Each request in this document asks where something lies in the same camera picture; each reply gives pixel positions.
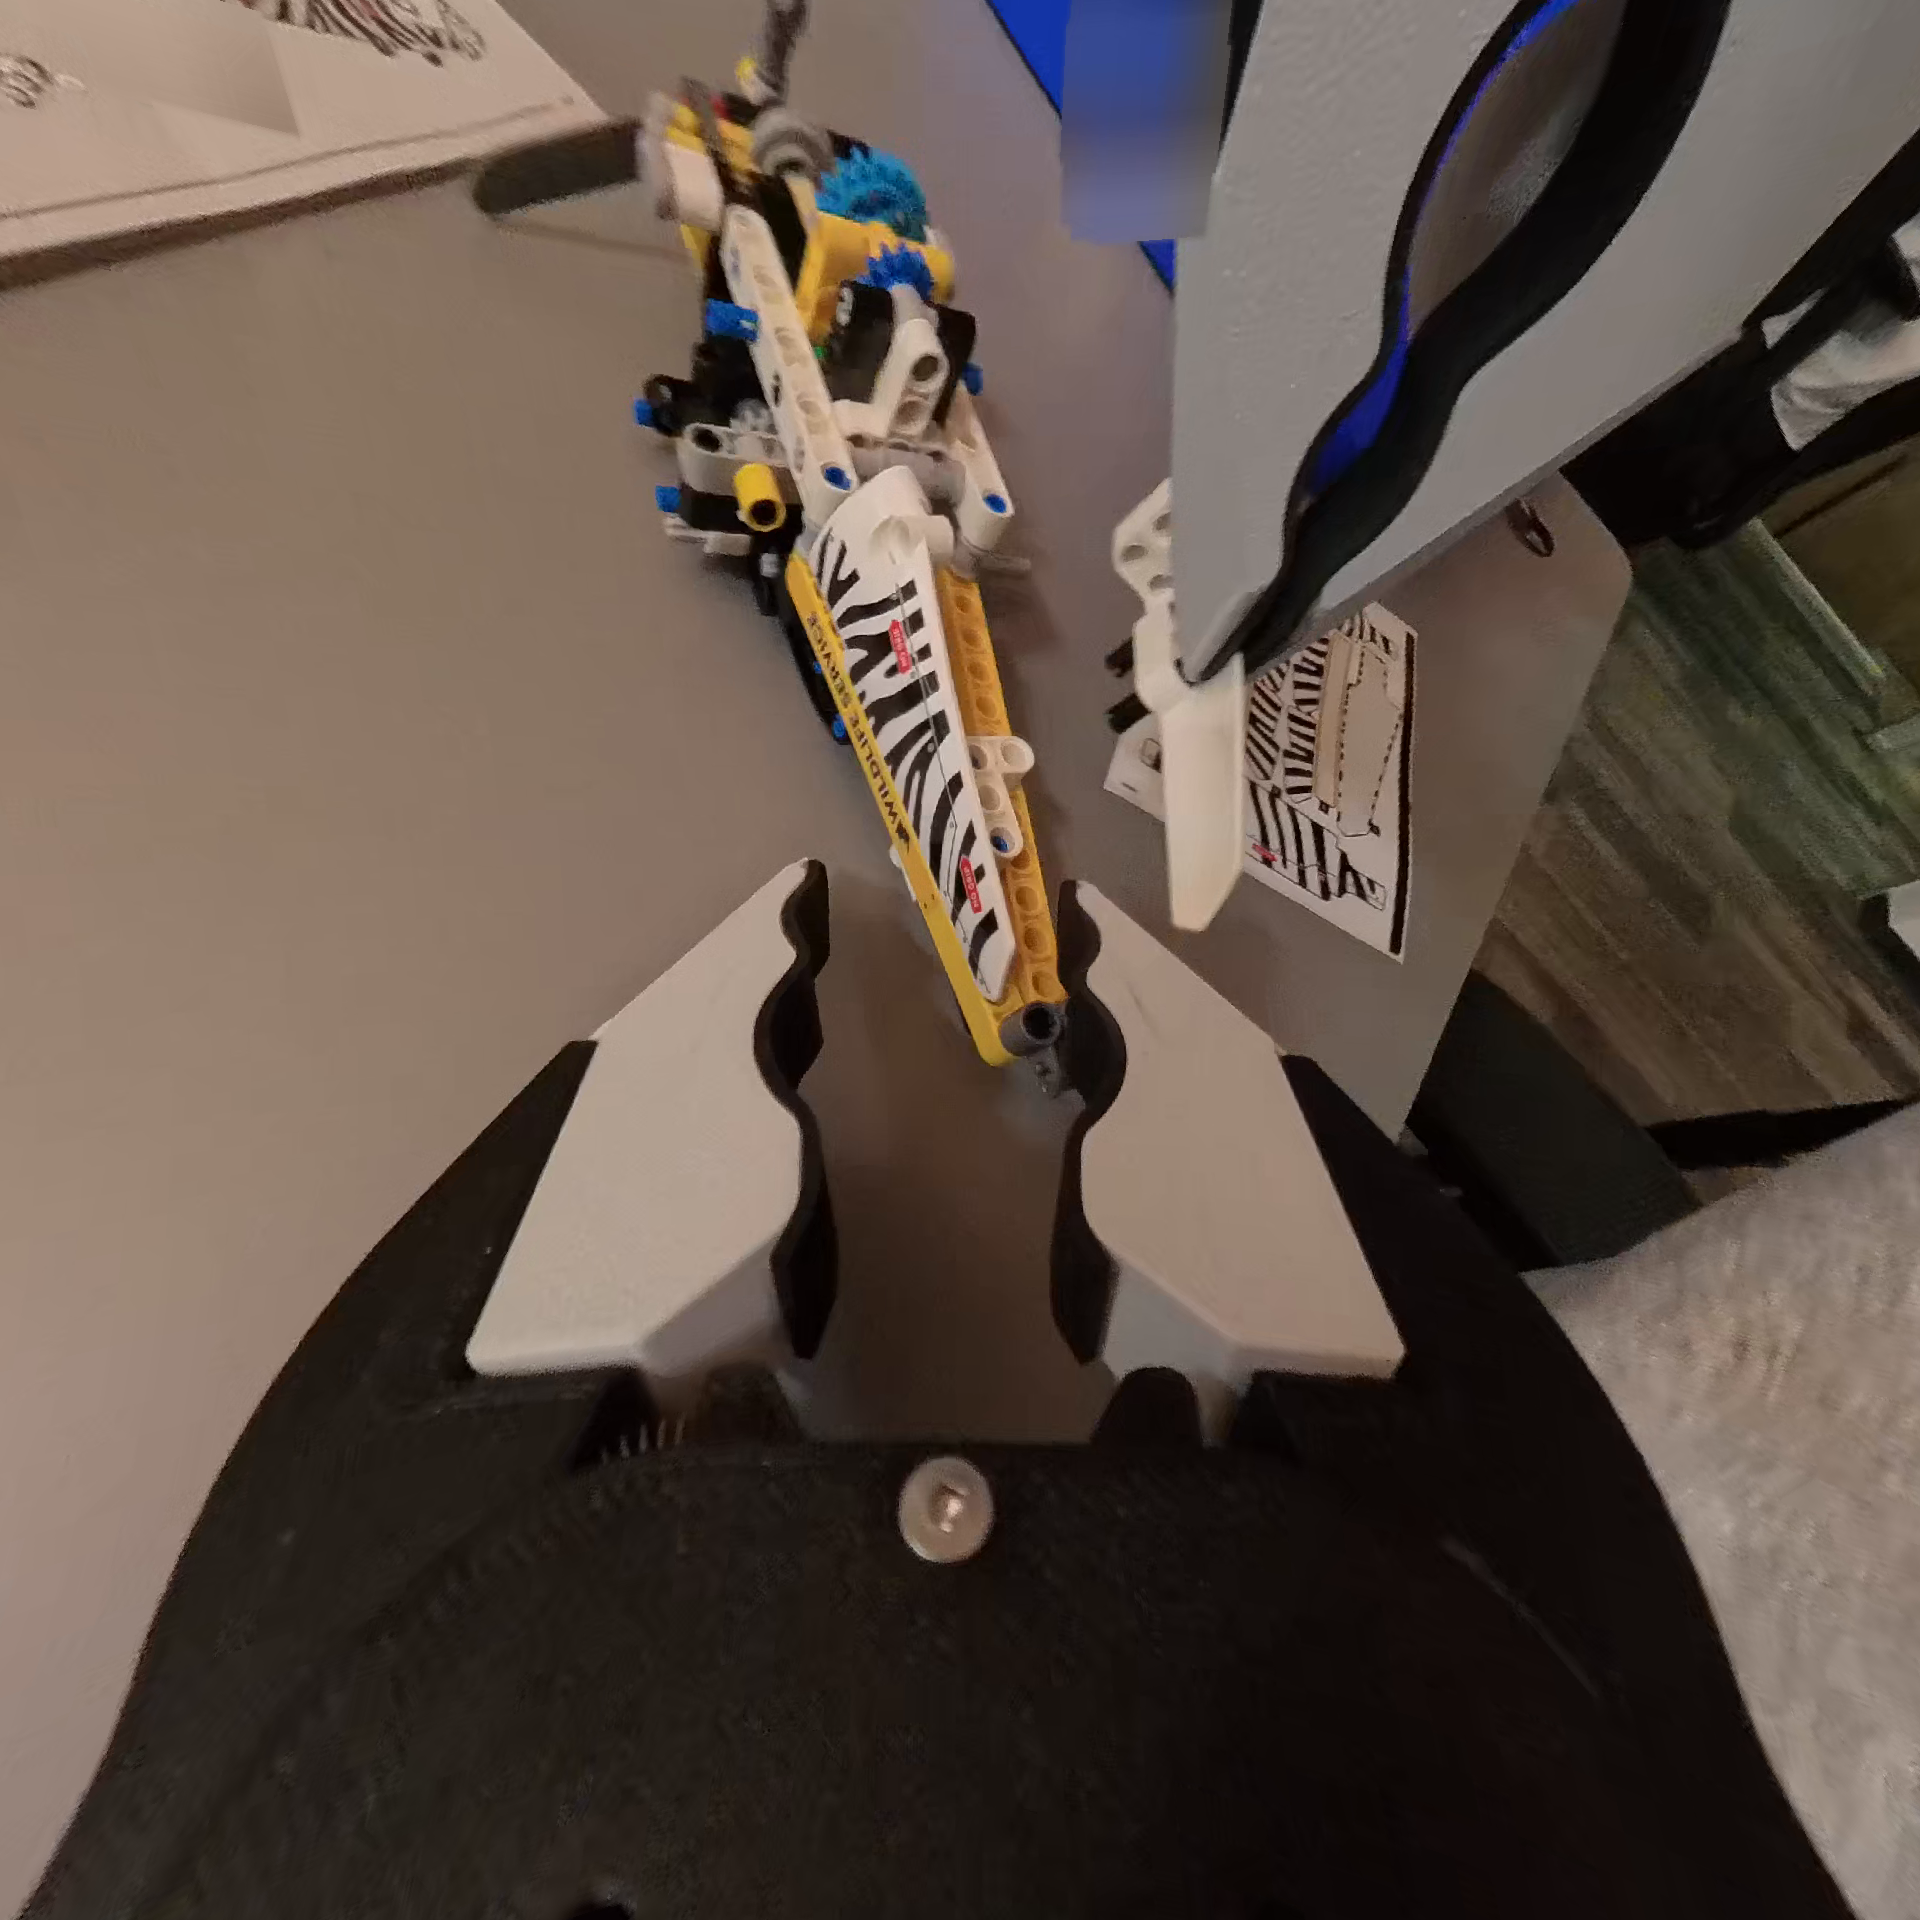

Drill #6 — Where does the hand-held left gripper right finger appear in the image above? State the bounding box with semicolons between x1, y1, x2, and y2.
1048;881;1409;1390

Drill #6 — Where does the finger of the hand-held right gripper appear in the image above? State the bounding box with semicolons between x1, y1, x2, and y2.
1192;0;1920;677
1169;0;1518;681

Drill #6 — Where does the lego instruction booklet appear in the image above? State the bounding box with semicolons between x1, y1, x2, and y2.
0;0;608;290

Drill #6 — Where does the blue plastic bin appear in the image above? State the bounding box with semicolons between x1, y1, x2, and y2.
982;0;1182;290

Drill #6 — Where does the zebra striped sticker sheet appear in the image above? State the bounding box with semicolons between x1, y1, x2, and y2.
1105;598;1420;964

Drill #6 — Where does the person's grey fleece clothing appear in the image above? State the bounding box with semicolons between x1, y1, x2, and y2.
1523;1111;1920;1920

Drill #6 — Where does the white curved lego panel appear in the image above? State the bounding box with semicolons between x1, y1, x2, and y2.
1107;481;1251;934

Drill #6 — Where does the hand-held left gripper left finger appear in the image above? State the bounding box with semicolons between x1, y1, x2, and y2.
465;858;836;1382

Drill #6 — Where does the yellow white lego helicopter model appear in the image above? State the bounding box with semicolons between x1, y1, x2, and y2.
478;53;1074;1099

